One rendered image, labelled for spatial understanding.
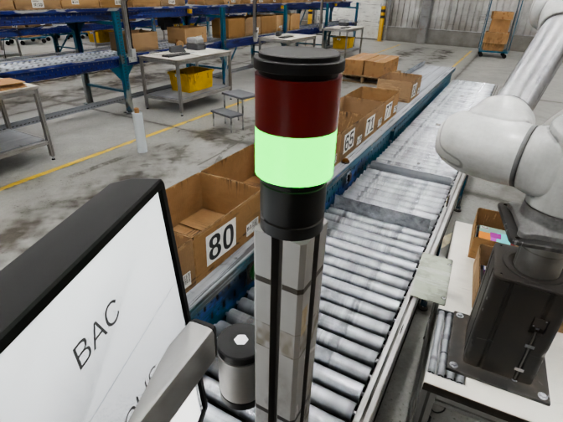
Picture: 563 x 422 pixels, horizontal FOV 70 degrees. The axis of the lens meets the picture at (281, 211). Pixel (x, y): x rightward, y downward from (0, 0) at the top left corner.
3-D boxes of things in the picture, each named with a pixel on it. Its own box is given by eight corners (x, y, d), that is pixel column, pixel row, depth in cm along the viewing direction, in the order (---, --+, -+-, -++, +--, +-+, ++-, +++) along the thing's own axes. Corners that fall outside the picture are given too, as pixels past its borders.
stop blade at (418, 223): (426, 236, 184) (431, 219, 179) (333, 210, 203) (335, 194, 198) (426, 235, 184) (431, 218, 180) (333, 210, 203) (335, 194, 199)
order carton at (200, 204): (197, 284, 125) (193, 238, 117) (129, 255, 137) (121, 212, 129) (263, 228, 155) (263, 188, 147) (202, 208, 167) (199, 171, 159)
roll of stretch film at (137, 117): (135, 151, 461) (128, 108, 436) (142, 149, 470) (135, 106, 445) (143, 153, 457) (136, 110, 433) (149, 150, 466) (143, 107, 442)
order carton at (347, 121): (338, 163, 215) (342, 132, 207) (290, 152, 227) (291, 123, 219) (363, 142, 246) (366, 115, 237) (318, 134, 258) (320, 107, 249)
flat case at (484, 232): (509, 234, 177) (510, 231, 177) (509, 256, 163) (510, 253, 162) (476, 227, 183) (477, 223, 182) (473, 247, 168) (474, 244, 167)
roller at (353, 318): (389, 345, 129) (392, 333, 127) (253, 290, 150) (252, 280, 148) (394, 335, 133) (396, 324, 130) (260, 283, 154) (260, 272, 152)
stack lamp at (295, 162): (312, 194, 23) (320, 86, 20) (240, 175, 25) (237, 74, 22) (344, 166, 27) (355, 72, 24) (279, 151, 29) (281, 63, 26)
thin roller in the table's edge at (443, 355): (444, 376, 113) (453, 313, 135) (436, 373, 114) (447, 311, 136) (442, 380, 114) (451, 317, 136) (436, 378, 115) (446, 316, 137)
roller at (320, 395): (355, 429, 104) (358, 417, 101) (196, 349, 125) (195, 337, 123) (361, 414, 108) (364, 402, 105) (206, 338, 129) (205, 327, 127)
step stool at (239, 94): (211, 126, 554) (209, 94, 533) (239, 120, 586) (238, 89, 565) (230, 133, 529) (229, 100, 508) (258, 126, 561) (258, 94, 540)
